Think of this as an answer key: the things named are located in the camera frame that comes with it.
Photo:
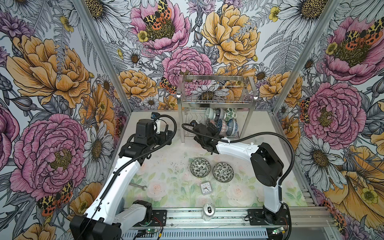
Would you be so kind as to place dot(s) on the black white floral bowl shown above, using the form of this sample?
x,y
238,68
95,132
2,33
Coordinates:
x,y
223,172
200,167
213,124

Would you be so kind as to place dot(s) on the aluminium mounting rail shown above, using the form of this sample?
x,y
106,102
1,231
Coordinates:
x,y
192,218

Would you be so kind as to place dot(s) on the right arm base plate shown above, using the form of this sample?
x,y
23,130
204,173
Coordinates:
x,y
264,217

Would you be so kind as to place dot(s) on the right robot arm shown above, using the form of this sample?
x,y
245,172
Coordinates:
x,y
267,166

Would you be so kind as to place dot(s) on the blue floral bowl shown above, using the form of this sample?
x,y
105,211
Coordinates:
x,y
233,127

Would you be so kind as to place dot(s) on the silver can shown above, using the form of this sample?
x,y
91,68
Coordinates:
x,y
208,211

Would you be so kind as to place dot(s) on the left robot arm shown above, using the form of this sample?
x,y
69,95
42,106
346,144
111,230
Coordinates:
x,y
102,221

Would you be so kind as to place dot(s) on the dark navy fan pattern bowl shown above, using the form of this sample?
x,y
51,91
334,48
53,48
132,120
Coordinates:
x,y
220,114

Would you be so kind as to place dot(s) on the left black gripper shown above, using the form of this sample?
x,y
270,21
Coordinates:
x,y
163,137

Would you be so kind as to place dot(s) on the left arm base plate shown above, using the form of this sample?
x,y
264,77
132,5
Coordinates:
x,y
157,219

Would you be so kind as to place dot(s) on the mint green bowl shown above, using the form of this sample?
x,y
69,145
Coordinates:
x,y
210,113

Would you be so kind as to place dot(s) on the white vented cable duct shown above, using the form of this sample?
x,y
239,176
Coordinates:
x,y
197,234

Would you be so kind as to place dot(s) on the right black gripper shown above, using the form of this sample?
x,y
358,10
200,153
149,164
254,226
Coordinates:
x,y
213,128

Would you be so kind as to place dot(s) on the green leaf pattern bowl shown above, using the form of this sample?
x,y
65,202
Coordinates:
x,y
230,114

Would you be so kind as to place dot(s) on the blue triangle pattern bowl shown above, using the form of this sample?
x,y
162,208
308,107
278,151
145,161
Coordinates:
x,y
223,127

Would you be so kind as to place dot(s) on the steel wrench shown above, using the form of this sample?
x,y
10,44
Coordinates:
x,y
138,186

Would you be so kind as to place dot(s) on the steel two-tier dish rack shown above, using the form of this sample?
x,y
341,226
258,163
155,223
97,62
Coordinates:
x,y
197,93

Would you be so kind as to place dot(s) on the green circuit board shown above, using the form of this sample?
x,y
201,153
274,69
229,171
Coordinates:
x,y
280,230

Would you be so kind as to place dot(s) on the small white square clock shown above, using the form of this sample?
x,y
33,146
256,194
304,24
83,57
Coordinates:
x,y
206,188

